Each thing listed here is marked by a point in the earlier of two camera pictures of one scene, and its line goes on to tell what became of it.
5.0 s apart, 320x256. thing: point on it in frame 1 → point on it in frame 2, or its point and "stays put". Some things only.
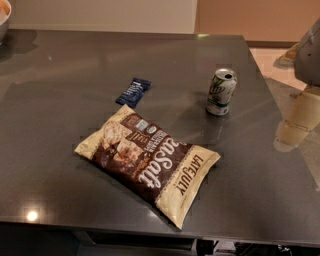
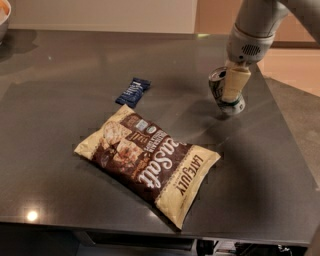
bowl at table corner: [5, 13] stays put
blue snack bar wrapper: [133, 93] stays put
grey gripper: [309, 61] → [247, 47]
